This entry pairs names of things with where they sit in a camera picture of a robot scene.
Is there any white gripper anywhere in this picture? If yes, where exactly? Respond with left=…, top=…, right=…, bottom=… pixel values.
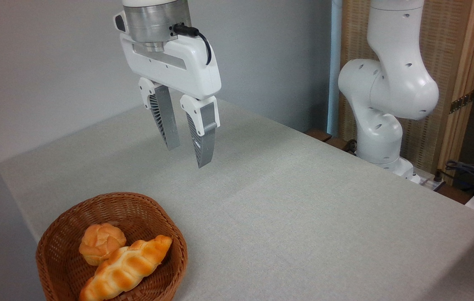
left=113, top=12, right=222, bottom=168

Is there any wooden bamboo folding screen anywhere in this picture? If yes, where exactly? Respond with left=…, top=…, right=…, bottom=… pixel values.
left=339, top=0, right=474, bottom=180

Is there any round golden bread roll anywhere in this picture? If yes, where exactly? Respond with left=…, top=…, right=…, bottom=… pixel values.
left=79, top=223, right=127, bottom=266

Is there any white vertical pipe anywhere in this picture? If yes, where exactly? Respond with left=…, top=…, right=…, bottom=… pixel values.
left=327, top=0, right=343, bottom=136

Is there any grey tablecloth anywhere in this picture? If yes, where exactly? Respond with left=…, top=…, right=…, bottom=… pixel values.
left=0, top=90, right=474, bottom=301

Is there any long twisted bread loaf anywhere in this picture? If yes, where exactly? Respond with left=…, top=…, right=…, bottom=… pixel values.
left=79, top=235, right=173, bottom=301

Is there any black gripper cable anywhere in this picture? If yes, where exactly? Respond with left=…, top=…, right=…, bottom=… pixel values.
left=173, top=24, right=212, bottom=66

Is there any brown wicker basket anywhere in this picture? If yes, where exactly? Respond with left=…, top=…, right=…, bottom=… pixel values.
left=36, top=192, right=188, bottom=301

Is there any white power strip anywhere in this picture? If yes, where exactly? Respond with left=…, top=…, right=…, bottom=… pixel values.
left=418, top=173, right=445, bottom=191

